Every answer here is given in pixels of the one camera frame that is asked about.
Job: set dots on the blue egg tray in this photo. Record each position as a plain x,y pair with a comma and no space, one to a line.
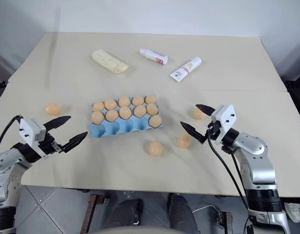
120,129

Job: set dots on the cream wrapped bread pack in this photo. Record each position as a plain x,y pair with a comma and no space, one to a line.
109,61

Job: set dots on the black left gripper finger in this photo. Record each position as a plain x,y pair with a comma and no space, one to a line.
74,141
57,122

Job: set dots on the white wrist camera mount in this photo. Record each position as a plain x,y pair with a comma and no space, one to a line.
30,130
225,117

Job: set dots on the large white squeeze tube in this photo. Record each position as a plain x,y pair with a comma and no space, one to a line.
186,69

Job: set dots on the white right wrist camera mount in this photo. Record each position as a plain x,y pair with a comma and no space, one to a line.
225,117

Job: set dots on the white shoe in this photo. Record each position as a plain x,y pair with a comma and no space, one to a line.
293,210

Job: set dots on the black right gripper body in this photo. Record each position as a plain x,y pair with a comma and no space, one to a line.
213,130

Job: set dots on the rusty metal table leg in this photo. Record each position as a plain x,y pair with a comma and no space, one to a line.
225,223
90,212

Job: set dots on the dark rounded shape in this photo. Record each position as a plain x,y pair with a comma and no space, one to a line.
181,212
127,212

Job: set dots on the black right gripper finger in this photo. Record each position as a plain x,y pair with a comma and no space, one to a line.
192,131
206,109

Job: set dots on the brown egg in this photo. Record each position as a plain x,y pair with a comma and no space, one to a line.
155,121
98,106
155,149
125,113
124,101
184,141
140,111
110,104
199,113
98,117
151,99
152,109
137,100
112,115
52,108

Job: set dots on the small white bottle red label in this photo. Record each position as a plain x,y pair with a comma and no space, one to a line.
153,56

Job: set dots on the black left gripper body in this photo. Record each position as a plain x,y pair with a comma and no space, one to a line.
48,145

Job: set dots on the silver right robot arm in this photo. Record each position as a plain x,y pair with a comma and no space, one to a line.
259,158

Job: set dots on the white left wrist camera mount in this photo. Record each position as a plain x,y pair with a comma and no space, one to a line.
30,130

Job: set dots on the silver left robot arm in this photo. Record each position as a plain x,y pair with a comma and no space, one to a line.
3,170

